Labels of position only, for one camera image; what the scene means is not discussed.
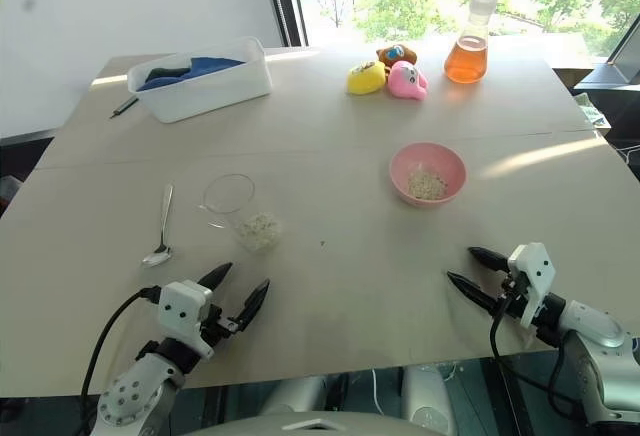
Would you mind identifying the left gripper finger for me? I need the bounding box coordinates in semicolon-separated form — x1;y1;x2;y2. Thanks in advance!
196;262;234;294
233;278;272;334

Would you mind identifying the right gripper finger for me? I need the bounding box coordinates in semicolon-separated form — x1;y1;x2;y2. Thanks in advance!
467;246;511;272
446;270;503;316

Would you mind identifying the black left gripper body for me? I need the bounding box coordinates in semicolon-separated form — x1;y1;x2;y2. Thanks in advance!
198;302;247;353

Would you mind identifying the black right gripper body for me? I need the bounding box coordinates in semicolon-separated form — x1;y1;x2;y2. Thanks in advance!
495;275;532;328

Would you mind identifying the metal spoon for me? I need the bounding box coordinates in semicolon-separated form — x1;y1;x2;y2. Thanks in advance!
140;182;177;269

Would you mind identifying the clear glass beaker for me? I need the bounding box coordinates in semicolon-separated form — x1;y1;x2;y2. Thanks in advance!
199;171;284;254

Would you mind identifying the pink bowl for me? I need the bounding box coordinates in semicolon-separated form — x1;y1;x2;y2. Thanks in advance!
388;142;468;209

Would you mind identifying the silver robot torso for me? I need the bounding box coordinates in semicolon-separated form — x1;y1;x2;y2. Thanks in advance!
182;362;459;436

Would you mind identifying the green printed packet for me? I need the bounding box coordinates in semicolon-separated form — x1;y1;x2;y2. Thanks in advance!
573;92;612;131

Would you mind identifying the white plastic bin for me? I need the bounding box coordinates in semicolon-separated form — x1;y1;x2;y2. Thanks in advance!
126;36;274;125

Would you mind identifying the dark pen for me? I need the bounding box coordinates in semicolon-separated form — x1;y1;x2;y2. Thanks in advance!
109;96;140;121

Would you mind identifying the pink plush toy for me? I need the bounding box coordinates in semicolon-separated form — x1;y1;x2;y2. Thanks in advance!
386;59;430;103

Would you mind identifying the orange liquid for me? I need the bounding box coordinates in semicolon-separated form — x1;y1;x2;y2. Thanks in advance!
444;37;489;84

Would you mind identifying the glass conical flask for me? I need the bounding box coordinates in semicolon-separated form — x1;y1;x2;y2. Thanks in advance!
443;0;499;85

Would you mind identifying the dark cloth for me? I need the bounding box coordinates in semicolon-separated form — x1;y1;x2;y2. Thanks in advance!
144;65;194;83

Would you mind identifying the blue cloth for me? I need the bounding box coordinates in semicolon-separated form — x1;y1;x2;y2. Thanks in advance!
136;56;247;93

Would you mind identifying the yellow plush toy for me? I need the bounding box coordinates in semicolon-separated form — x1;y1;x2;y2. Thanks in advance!
346;60;389;96

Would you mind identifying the black laptop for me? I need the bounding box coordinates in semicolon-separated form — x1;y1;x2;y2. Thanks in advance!
573;19;640;93

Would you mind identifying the brown plush toy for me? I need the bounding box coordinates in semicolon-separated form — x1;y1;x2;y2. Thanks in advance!
375;43;419;70

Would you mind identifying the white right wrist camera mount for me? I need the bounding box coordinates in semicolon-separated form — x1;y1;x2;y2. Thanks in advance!
506;242;558;330

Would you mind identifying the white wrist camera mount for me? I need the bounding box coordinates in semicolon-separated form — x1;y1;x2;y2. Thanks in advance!
157;279;216;360
506;242;558;330

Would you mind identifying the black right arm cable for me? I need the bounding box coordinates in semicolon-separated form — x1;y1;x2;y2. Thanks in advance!
489;285;587;421

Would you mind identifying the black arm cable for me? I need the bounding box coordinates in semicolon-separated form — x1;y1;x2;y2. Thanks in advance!
74;285;164;436
489;285;587;421

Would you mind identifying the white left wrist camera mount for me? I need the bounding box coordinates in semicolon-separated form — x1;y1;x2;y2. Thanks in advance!
157;279;216;360

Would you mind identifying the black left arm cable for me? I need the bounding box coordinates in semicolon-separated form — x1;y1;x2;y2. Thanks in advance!
74;285;164;436

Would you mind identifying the thin white cord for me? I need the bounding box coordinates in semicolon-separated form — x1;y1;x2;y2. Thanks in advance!
371;367;387;416

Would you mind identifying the black window frame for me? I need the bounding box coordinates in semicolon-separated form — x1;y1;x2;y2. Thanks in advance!
259;0;309;48

